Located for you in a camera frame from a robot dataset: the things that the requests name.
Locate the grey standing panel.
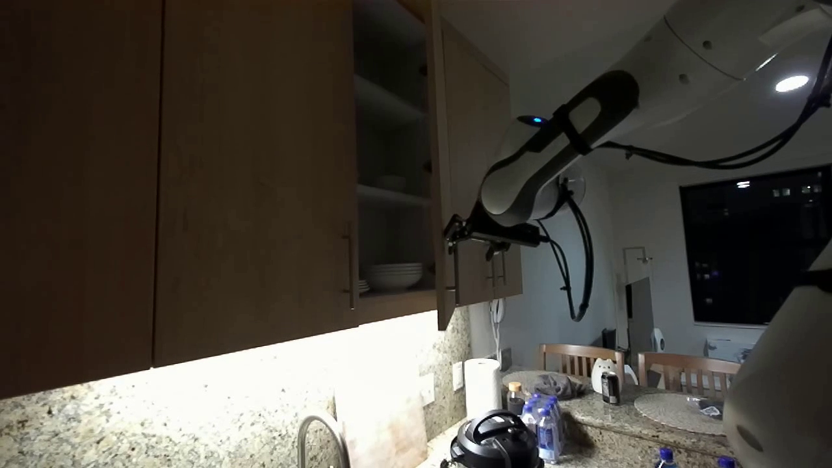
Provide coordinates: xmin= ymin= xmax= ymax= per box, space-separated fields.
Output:
xmin=617 ymin=244 xmax=657 ymax=358

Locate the round white placemat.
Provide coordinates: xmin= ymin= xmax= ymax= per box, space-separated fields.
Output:
xmin=628 ymin=387 xmax=736 ymax=436

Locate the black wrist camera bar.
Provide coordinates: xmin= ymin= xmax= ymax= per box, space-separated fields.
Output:
xmin=465 ymin=215 xmax=545 ymax=250

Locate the round ceiling light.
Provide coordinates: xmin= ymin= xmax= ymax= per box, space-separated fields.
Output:
xmin=771 ymin=70 xmax=814 ymax=96

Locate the round grey plate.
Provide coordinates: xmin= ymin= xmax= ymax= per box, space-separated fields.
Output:
xmin=500 ymin=370 xmax=584 ymax=404

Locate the dark window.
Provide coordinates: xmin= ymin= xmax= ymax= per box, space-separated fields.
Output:
xmin=676 ymin=165 xmax=832 ymax=328

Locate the cabinet interior with shelves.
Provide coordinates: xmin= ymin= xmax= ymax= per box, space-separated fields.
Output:
xmin=350 ymin=0 xmax=444 ymax=321

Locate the wooden cutting board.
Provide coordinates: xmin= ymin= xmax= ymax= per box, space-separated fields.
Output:
xmin=331 ymin=392 xmax=428 ymax=468

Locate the white paper towel roll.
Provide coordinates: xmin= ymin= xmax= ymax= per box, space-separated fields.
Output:
xmin=461 ymin=354 xmax=505 ymax=421

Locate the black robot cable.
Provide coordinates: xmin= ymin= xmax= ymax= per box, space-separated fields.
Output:
xmin=536 ymin=35 xmax=832 ymax=326

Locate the large white bowl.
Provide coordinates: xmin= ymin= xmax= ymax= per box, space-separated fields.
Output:
xmin=363 ymin=261 xmax=427 ymax=293

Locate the white wall phone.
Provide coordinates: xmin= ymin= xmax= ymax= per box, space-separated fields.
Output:
xmin=485 ymin=296 xmax=506 ymax=373

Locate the wide wooden cabinet door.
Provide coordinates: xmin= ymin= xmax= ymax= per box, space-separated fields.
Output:
xmin=151 ymin=0 xmax=359 ymax=358

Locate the wooden dining chair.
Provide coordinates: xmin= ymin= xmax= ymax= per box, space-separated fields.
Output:
xmin=537 ymin=341 xmax=628 ymax=395
xmin=635 ymin=348 xmax=744 ymax=404

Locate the blue plastic bag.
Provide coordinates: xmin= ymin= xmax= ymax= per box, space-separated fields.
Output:
xmin=517 ymin=387 xmax=566 ymax=468

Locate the white kettle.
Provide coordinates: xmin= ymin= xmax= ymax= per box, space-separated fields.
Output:
xmin=587 ymin=354 xmax=641 ymax=408

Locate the metal kitchen faucet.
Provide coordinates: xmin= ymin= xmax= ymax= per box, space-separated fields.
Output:
xmin=293 ymin=413 xmax=350 ymax=468

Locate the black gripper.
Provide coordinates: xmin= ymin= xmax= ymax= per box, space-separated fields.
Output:
xmin=441 ymin=214 xmax=511 ymax=263

